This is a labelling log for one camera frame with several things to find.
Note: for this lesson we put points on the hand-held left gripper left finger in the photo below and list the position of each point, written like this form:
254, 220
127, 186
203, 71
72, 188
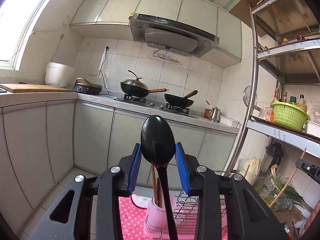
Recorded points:
135, 170

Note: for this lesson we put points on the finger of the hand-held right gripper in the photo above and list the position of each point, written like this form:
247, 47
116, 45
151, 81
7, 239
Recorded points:
310, 168

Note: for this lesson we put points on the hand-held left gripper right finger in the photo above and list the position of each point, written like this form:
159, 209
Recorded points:
182, 170

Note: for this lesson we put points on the wooden chopstick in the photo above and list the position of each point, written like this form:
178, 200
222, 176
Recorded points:
153, 185
285, 188
158, 195

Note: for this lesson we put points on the black plastic spoon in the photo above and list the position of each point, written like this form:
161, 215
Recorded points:
157, 140

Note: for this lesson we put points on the pink utensil holder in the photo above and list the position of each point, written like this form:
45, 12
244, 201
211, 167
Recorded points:
153, 215

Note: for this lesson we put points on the green onions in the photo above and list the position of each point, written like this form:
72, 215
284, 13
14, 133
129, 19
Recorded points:
287, 195

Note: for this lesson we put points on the black blender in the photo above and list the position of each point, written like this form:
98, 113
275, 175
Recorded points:
273, 155

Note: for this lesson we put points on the white plastic box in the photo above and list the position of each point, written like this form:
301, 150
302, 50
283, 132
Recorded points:
313, 128

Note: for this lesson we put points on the pink polka dot blanket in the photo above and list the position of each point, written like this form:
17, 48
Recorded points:
130, 220

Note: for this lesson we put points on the pink drip tray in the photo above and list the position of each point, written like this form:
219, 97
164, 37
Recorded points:
185, 223

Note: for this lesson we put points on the green plastic basket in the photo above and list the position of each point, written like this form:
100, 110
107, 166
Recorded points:
290, 116

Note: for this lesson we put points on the clear plastic bag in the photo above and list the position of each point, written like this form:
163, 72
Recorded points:
315, 111

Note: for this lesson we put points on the white bucket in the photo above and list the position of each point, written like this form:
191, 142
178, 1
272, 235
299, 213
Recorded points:
242, 172

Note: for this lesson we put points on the brown jar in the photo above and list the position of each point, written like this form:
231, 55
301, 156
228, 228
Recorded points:
207, 113

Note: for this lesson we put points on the steel kettle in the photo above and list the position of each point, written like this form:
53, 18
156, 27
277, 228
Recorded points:
215, 113

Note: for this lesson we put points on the white rectangular dish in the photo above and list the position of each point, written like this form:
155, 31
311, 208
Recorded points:
228, 121

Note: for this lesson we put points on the black frying pan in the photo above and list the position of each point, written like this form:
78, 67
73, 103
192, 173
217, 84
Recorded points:
178, 102

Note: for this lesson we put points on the orange snack packet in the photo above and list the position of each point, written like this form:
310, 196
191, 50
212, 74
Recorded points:
267, 115

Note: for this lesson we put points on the gas stove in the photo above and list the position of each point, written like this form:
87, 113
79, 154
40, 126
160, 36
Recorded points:
150, 103

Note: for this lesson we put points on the green sauce bottle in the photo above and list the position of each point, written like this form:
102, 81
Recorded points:
293, 100

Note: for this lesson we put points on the kitchen base cabinets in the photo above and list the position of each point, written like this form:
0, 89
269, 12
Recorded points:
62, 142

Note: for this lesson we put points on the brown glass bottle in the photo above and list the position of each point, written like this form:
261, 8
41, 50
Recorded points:
276, 96

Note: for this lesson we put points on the dark wok lid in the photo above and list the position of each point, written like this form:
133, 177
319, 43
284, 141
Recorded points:
133, 82

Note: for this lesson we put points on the black induction cooker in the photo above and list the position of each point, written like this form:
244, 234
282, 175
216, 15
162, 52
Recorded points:
87, 89

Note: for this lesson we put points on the brown round pot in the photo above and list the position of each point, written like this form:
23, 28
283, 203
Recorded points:
86, 82

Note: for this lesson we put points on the metal shelf rack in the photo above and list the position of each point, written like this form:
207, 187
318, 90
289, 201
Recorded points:
255, 80

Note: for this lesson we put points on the white rice cooker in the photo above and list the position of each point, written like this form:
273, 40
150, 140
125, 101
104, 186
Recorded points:
58, 75

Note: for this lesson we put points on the wooden cutting board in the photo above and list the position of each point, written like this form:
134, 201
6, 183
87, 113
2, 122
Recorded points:
35, 88

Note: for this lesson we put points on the range hood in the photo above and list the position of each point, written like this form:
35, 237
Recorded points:
170, 37

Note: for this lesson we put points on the window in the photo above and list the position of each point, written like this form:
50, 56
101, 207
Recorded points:
15, 17

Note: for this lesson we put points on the wall socket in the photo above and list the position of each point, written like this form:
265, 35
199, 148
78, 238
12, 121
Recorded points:
94, 73

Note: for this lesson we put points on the glass wall shelf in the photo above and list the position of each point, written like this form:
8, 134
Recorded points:
167, 60

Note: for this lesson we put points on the wall cabinets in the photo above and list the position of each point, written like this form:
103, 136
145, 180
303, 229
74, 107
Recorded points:
112, 5

